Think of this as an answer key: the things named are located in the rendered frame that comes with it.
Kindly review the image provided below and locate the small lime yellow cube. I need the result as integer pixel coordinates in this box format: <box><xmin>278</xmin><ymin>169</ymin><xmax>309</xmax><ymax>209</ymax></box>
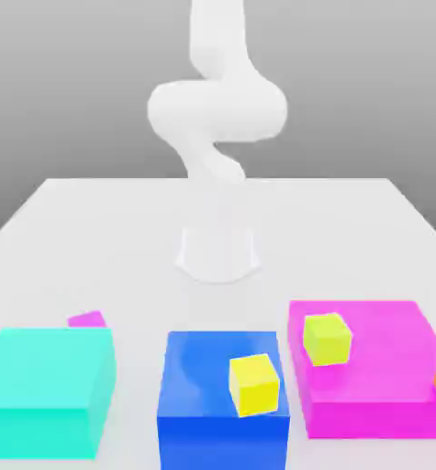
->
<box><xmin>302</xmin><ymin>312</ymin><xmax>353</xmax><ymax>367</ymax></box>

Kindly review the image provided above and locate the large magenta box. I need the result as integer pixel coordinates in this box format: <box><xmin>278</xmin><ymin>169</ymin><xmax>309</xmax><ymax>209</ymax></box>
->
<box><xmin>287</xmin><ymin>299</ymin><xmax>436</xmax><ymax>441</ymax></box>

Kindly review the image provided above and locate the small magenta cube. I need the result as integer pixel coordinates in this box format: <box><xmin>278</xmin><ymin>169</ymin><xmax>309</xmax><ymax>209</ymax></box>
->
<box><xmin>67</xmin><ymin>309</ymin><xmax>107</xmax><ymax>329</ymax></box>

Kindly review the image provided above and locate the large cyan box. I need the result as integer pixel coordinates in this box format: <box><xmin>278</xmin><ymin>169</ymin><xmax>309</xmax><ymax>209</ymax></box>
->
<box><xmin>0</xmin><ymin>327</ymin><xmax>117</xmax><ymax>461</ymax></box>

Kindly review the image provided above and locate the large blue box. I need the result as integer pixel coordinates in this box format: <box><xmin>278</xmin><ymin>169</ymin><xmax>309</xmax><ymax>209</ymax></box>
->
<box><xmin>156</xmin><ymin>330</ymin><xmax>291</xmax><ymax>470</ymax></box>

